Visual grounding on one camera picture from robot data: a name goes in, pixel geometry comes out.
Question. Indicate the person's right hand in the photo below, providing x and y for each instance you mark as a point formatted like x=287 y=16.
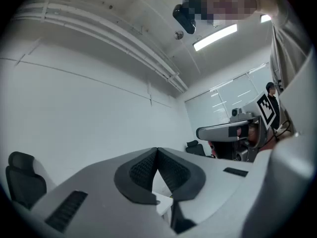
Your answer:
x=253 y=134

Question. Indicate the white ceiling pipe bundle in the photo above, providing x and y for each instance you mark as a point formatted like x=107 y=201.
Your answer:
x=106 y=28

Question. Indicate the small ceiling light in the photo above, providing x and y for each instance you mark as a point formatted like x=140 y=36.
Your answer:
x=265 y=18

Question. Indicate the person's beige shirt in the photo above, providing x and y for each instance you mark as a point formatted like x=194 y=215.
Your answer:
x=284 y=41

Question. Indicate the person's head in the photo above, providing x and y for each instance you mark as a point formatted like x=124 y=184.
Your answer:
x=227 y=1

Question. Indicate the round ceiling sensor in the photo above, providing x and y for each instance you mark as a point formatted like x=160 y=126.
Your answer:
x=178 y=35

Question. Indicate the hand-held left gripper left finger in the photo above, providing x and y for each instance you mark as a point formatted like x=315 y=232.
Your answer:
x=99 y=182

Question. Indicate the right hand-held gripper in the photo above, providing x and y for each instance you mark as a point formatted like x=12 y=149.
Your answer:
x=266 y=108

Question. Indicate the long ceiling light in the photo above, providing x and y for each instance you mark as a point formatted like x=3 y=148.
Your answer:
x=215 y=37

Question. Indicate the black office chair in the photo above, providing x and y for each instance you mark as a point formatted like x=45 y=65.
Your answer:
x=24 y=182
x=195 y=148

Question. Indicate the black head-worn camera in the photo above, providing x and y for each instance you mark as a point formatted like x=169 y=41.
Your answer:
x=184 y=18

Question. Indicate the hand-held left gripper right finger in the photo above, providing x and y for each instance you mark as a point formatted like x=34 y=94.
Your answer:
x=213 y=175

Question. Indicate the grey fisheye camera module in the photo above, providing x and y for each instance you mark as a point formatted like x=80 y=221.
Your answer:
x=237 y=113

